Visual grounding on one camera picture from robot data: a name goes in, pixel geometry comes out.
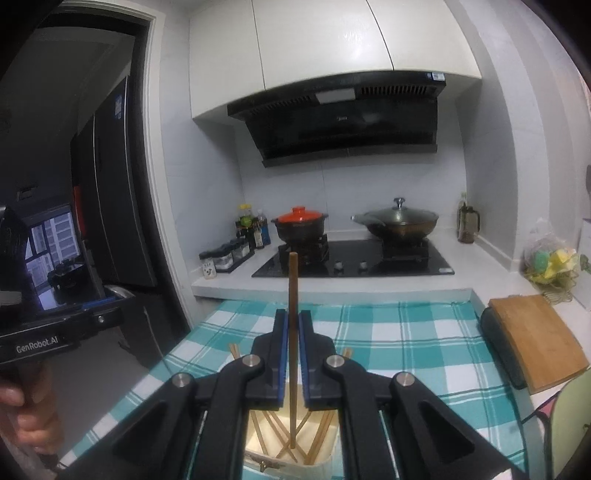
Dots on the dark sauce bottle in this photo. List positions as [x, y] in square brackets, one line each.
[256, 235]

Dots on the condiment bottles and jars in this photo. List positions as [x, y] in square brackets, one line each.
[233, 254]

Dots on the teal plaid tablecloth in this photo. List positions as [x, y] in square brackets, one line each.
[415, 332]

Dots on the white wall cabinet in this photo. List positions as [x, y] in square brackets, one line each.
[332, 41]

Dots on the dark wok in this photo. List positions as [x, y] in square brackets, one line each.
[401, 230]

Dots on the brown lidded jug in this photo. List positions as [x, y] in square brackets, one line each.
[468, 226]

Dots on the black refrigerator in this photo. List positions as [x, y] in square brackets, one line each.
[120, 207]

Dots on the black range hood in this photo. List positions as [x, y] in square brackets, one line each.
[341, 124]

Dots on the blue label bottle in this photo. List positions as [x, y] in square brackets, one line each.
[263, 230]

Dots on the yellow cap sauce bottle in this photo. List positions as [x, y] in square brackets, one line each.
[245, 217]

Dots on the wooden cutting board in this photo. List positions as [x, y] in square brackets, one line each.
[538, 341]

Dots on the glass wok lid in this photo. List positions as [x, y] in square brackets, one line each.
[401, 214]

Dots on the red pot lid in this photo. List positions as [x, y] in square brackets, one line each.
[300, 214]

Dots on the window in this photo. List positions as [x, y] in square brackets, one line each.
[55, 258]

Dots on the black glass gas stove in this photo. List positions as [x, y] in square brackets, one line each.
[360, 258]

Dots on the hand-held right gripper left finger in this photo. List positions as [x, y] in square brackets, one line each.
[282, 364]

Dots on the person's left hand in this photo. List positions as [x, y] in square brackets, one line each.
[37, 422]

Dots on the white label spice jar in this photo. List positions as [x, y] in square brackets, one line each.
[208, 266]

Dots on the black clay pot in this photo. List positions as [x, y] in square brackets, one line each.
[300, 230]

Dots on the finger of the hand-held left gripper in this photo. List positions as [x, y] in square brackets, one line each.
[104, 318]
[99, 303]

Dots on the plastic bag with yellow items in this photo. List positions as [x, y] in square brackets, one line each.
[554, 263]

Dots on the black roll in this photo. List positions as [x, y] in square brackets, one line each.
[501, 350]

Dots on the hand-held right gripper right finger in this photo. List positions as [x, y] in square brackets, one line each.
[303, 369]

